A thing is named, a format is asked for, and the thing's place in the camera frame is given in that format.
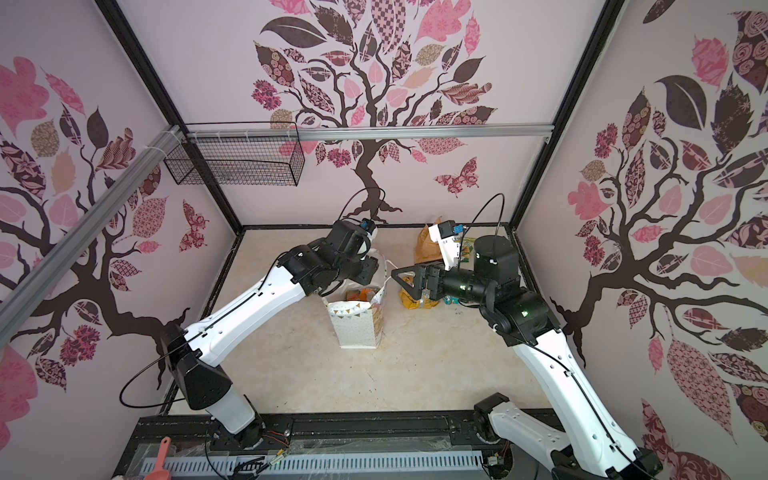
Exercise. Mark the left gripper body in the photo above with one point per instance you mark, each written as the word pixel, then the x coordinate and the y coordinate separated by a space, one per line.
pixel 366 269

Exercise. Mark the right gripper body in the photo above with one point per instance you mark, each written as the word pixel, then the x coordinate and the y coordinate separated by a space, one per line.
pixel 437 272

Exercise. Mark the white patterned paper bag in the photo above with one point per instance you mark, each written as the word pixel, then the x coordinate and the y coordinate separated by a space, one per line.
pixel 360 325

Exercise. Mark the orange snack packet small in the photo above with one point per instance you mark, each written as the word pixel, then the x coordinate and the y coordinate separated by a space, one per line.
pixel 366 294

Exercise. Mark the yellow green snack packet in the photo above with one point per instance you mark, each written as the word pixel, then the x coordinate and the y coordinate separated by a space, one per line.
pixel 466 248

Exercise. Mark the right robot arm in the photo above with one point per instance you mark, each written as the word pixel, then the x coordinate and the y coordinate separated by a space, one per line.
pixel 590 444

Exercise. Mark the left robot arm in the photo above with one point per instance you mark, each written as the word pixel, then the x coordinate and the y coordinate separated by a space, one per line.
pixel 194 354

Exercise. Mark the pink plastic scoop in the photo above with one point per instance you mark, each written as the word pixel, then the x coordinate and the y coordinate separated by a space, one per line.
pixel 159 472

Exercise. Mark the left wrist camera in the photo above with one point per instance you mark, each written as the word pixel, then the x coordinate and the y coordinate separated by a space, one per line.
pixel 368 225

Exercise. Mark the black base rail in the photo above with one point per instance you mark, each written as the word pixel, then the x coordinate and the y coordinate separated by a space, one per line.
pixel 330 433

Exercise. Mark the back aluminium rail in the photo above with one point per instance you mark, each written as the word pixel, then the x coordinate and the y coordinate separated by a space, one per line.
pixel 372 132

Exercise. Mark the aluminium rail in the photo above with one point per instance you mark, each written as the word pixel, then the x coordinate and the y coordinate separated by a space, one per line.
pixel 372 132
pixel 18 307

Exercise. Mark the black wire basket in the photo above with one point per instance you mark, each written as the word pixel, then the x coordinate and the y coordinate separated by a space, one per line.
pixel 258 153

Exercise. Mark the white slotted cable duct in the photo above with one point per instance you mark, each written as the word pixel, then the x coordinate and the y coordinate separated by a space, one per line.
pixel 323 465

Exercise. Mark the left aluminium rail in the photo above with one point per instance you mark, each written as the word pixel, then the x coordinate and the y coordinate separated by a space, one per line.
pixel 18 307

